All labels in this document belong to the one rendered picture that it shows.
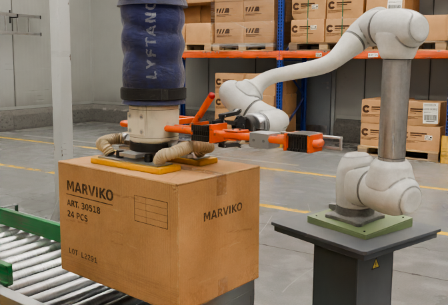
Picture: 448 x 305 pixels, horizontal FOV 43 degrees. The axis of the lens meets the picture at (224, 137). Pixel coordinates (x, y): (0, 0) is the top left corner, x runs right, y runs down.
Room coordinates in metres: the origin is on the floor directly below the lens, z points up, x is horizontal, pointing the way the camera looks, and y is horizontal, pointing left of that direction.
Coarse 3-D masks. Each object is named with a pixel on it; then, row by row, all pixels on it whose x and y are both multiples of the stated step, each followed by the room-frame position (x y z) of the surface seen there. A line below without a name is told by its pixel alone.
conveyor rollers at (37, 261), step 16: (0, 224) 2.99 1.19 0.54; (0, 240) 2.70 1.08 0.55; (16, 240) 2.76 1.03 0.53; (32, 240) 2.73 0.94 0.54; (48, 240) 2.71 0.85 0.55; (0, 256) 2.50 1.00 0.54; (16, 256) 2.47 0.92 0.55; (32, 256) 2.52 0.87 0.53; (48, 256) 2.49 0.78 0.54; (16, 272) 2.27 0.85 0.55; (32, 272) 2.31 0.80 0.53; (48, 272) 2.28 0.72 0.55; (64, 272) 2.33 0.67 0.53; (16, 288) 2.15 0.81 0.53; (32, 288) 2.12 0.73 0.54; (48, 288) 2.16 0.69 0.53; (64, 288) 2.12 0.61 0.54; (80, 288) 2.18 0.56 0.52; (96, 288) 2.13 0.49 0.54; (112, 288) 2.11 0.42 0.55; (48, 304) 1.97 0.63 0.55; (64, 304) 2.01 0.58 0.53; (80, 304) 1.97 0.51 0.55; (96, 304) 2.01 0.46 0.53; (112, 304) 1.97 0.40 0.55; (128, 304) 2.02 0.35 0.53; (144, 304) 1.97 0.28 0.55
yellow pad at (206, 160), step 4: (204, 156) 1.97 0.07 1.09; (208, 156) 1.98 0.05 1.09; (168, 160) 2.00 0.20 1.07; (172, 160) 1.99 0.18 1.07; (176, 160) 1.98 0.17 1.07; (180, 160) 1.96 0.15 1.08; (184, 160) 1.95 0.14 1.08; (188, 160) 1.94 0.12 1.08; (192, 160) 1.93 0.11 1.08; (196, 160) 1.92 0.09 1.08; (200, 160) 1.92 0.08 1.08; (204, 160) 1.93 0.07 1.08; (208, 160) 1.95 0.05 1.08; (212, 160) 1.96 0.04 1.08; (216, 160) 1.98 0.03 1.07; (192, 164) 1.93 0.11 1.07; (196, 164) 1.92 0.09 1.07; (200, 164) 1.91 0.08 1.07; (204, 164) 1.93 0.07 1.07
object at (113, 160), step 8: (96, 160) 1.95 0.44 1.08; (104, 160) 1.93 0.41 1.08; (112, 160) 1.91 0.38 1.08; (120, 160) 1.90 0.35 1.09; (128, 160) 1.88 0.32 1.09; (136, 160) 1.88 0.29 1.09; (144, 160) 1.86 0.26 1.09; (152, 160) 1.86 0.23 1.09; (128, 168) 1.85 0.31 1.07; (136, 168) 1.83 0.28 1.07; (144, 168) 1.80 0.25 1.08; (152, 168) 1.78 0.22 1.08; (160, 168) 1.77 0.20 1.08; (168, 168) 1.79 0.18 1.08; (176, 168) 1.82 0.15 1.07
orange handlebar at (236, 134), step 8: (184, 120) 2.15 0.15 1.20; (192, 120) 2.18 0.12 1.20; (168, 128) 1.90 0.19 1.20; (176, 128) 1.87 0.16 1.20; (184, 128) 1.85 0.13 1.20; (216, 136) 1.77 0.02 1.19; (224, 136) 1.75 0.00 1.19; (232, 136) 1.73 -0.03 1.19; (240, 136) 1.71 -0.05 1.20; (248, 136) 1.69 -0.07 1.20; (272, 136) 1.65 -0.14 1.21; (280, 136) 1.67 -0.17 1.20; (280, 144) 1.63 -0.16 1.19; (312, 144) 1.56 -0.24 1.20; (320, 144) 1.56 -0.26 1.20
